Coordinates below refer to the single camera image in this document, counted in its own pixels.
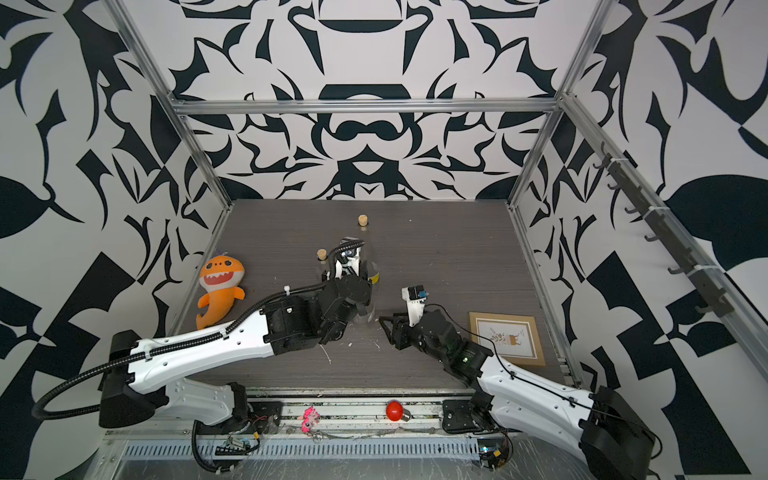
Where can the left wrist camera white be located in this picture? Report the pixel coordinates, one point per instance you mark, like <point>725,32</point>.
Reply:
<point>345,259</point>

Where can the red ball knob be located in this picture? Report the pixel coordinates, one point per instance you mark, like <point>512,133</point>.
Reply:
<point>395,411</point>

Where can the green circuit board left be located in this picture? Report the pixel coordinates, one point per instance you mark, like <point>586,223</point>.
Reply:
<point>234,446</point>

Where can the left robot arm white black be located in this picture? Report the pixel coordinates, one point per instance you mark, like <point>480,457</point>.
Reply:
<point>154,375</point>

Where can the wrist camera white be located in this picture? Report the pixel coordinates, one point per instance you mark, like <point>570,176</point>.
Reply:
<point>415,298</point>
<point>345,259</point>

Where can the circuit board right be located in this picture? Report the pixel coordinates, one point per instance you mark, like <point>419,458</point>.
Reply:
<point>494,456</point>

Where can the wooden framed picture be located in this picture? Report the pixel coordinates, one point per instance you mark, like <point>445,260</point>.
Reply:
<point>516,337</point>

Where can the glass bottle with cork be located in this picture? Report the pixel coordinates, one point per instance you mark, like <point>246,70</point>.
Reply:
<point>326,265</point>
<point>363,315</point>

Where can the orange shark plush toy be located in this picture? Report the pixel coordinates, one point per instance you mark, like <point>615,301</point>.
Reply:
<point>220,277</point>

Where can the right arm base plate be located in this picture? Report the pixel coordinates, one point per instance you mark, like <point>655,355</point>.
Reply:
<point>464,416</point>

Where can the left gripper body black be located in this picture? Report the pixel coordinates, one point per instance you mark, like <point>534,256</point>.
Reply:
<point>363,287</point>

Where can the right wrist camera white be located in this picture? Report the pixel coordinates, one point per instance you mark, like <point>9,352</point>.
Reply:
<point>415,298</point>

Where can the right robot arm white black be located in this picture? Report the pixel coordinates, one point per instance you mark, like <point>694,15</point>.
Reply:
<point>600,428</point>

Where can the white slotted cable duct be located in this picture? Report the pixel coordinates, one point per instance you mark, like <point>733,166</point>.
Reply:
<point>337,449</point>

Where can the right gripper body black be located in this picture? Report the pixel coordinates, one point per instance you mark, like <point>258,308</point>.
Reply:
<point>413,337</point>

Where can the pink clip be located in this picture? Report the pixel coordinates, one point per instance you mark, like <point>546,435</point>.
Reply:
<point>310,419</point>

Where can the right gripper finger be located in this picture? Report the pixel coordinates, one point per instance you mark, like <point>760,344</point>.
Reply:
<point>392,335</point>
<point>394,321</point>

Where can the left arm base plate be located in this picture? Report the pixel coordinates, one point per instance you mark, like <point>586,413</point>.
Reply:
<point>263,417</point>

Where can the far tall glass bottle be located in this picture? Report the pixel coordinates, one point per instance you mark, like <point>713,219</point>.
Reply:
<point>368,255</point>

